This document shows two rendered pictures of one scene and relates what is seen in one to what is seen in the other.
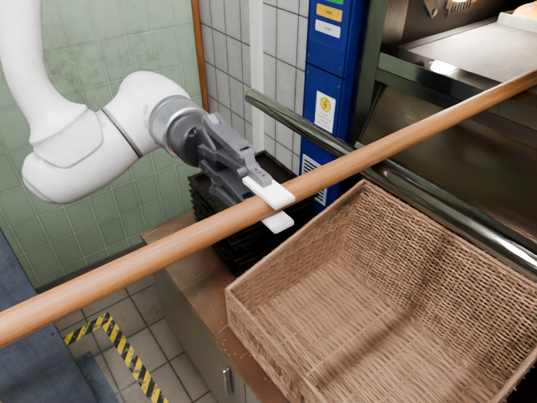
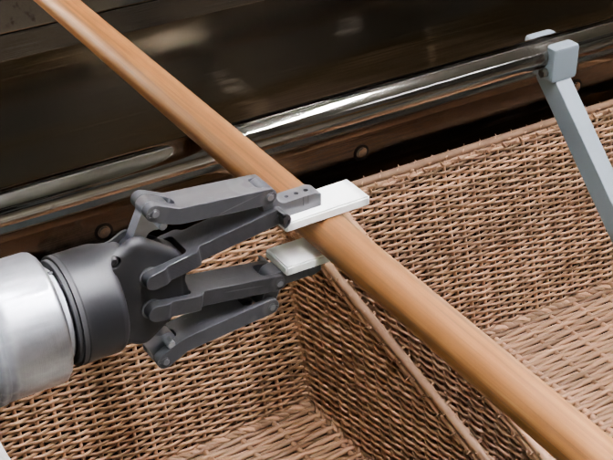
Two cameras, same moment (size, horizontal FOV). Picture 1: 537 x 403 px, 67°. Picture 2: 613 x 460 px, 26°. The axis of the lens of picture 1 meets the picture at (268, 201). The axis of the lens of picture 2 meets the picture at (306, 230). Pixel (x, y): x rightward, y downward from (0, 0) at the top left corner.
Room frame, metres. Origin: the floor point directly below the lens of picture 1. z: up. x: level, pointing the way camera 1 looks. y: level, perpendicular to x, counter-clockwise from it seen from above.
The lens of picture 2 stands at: (0.34, 0.81, 1.69)
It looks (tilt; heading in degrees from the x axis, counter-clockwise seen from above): 32 degrees down; 275
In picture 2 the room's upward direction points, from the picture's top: straight up
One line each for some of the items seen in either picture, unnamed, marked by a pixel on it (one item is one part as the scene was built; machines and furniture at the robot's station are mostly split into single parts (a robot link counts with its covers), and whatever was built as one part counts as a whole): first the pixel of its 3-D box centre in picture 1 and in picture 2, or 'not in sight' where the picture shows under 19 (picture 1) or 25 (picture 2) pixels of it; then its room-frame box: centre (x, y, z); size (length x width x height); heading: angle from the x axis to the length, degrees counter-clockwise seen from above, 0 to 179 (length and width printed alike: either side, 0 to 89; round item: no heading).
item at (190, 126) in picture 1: (205, 148); (119, 292); (0.52, 0.09, 1.19); 0.09 x 0.07 x 0.08; 36
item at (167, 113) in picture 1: (183, 129); (14, 327); (0.58, 0.14, 1.19); 0.09 x 0.06 x 0.09; 126
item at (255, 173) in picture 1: (255, 167); (285, 193); (0.42, 0.02, 1.23); 0.05 x 0.01 x 0.03; 36
